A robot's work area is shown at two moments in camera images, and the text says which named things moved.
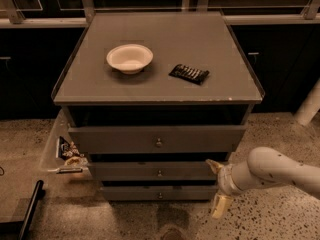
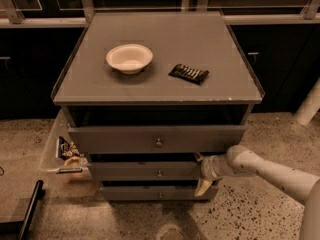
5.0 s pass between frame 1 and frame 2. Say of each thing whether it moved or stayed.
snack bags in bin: stayed
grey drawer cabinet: stayed
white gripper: moved
